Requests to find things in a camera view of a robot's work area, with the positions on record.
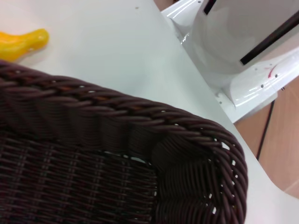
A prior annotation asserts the white robot torso column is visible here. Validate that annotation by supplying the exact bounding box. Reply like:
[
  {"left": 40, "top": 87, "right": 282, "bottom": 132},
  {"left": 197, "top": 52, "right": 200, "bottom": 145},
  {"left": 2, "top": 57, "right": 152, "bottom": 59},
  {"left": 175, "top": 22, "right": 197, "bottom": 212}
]
[{"left": 190, "top": 0, "right": 299, "bottom": 91}]

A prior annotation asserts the glossy white robot base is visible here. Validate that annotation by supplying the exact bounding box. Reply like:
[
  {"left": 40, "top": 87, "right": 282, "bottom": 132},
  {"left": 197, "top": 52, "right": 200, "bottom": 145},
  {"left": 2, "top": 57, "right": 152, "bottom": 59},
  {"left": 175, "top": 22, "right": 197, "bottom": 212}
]
[{"left": 160, "top": 0, "right": 299, "bottom": 124}]

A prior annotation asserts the dark brown woven basket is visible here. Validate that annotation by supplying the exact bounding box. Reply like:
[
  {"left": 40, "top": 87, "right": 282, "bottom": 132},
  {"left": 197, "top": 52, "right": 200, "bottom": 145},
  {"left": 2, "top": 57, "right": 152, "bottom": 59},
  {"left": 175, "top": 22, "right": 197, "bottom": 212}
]
[{"left": 0, "top": 59, "right": 249, "bottom": 224}]

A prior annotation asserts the thin black floor cable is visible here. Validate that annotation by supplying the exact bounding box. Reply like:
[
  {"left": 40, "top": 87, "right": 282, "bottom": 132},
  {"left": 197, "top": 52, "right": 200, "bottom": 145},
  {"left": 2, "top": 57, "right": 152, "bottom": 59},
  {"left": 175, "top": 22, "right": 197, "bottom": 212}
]
[{"left": 256, "top": 102, "right": 276, "bottom": 160}]

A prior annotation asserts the yellow plastic banana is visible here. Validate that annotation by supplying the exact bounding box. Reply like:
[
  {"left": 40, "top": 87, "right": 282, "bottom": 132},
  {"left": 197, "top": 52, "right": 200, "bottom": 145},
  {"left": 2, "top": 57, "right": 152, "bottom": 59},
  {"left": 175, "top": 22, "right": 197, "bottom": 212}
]
[{"left": 0, "top": 28, "right": 50, "bottom": 62}]

